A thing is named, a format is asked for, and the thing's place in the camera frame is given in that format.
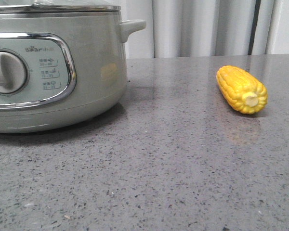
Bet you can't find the yellow corn cob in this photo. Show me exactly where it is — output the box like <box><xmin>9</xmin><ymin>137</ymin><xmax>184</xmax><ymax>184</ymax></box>
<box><xmin>216</xmin><ymin>65</ymin><xmax>268</xmax><ymax>115</ymax></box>

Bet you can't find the glass pot lid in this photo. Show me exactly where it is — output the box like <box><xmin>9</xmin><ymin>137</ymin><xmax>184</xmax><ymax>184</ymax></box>
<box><xmin>0</xmin><ymin>0</ymin><xmax>121</xmax><ymax>13</ymax></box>

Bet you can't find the green electric cooking pot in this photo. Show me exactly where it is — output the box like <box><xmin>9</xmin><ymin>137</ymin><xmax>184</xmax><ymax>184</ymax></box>
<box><xmin>0</xmin><ymin>11</ymin><xmax>146</xmax><ymax>133</ymax></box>

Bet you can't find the white pleated curtain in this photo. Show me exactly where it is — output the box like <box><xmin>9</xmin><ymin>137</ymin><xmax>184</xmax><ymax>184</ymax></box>
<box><xmin>112</xmin><ymin>0</ymin><xmax>289</xmax><ymax>58</ymax></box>

